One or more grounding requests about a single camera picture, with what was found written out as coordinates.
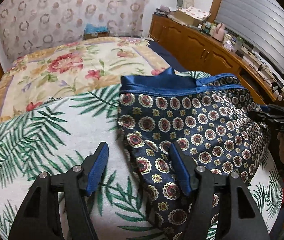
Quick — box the navy patterned satin garment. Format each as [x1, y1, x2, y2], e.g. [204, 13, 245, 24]
[118, 69, 271, 239]

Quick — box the palm leaf white blanket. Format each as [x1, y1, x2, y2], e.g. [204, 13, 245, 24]
[0, 71, 284, 240]

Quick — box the long wooden sideboard cabinet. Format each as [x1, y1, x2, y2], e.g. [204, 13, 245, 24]
[150, 15, 284, 107]

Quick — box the pink kettle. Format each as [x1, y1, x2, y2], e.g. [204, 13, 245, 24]
[212, 23, 225, 42]

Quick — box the floral bed blanket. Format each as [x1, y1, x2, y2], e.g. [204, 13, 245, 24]
[0, 37, 170, 123]

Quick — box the grey roller window blind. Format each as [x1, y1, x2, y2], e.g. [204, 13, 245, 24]
[216, 0, 284, 74]

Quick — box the navy bed sheet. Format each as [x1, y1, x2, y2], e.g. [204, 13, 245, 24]
[148, 41, 187, 72]

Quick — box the cardboard box with floral cloth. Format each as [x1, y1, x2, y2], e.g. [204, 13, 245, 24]
[174, 7, 211, 26]

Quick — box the blue cloth on box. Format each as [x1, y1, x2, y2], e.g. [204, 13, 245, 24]
[84, 23, 109, 37]

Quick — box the small grey desk fan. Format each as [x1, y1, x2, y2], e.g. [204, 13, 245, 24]
[176, 0, 184, 8]

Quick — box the circle patterned lace curtain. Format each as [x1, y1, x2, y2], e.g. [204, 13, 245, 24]
[0, 0, 149, 62]

